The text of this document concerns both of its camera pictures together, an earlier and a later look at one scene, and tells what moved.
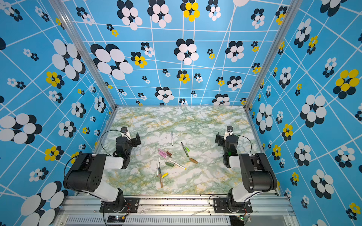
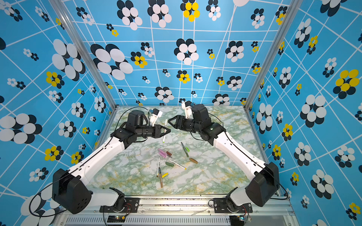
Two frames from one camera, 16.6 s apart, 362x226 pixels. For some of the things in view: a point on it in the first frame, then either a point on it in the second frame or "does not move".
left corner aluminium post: (66, 17) does not move
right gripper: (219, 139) to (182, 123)
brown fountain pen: (160, 177) does not move
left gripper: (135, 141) to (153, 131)
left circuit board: (116, 219) does not move
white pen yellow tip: (178, 165) does not move
